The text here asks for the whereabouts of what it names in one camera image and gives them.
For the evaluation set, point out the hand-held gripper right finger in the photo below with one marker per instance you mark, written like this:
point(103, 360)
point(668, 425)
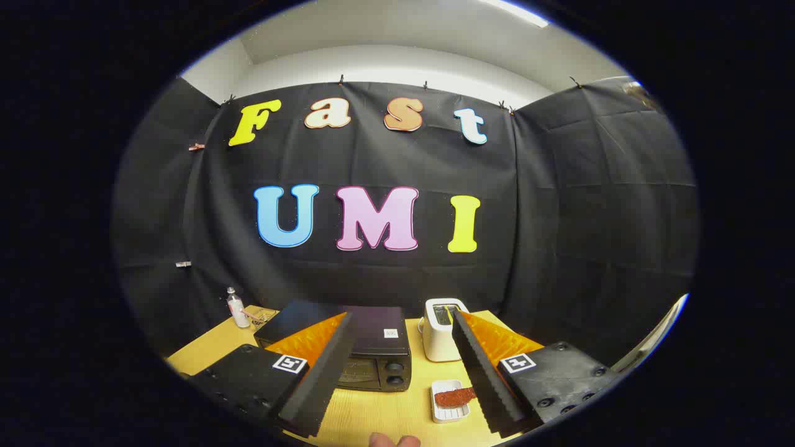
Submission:
point(487, 379)

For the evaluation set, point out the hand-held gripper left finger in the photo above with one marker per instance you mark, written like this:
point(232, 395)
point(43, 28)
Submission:
point(326, 379)

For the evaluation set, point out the reddish brown meat slice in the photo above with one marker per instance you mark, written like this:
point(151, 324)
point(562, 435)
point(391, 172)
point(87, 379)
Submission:
point(450, 397)

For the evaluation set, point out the black toaster oven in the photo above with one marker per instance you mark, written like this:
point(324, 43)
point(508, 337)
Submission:
point(376, 323)

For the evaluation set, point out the white pop-up toaster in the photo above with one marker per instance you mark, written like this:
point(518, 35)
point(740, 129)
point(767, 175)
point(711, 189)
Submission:
point(438, 341)

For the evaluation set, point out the white rectangular dish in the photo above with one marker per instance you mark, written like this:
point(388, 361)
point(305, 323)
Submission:
point(448, 415)

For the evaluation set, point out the red white striped straw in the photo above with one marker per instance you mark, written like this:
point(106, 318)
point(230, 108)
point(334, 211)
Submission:
point(251, 315)

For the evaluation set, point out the clear plastic bottle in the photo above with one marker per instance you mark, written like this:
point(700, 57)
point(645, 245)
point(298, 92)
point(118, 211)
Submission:
point(237, 310)

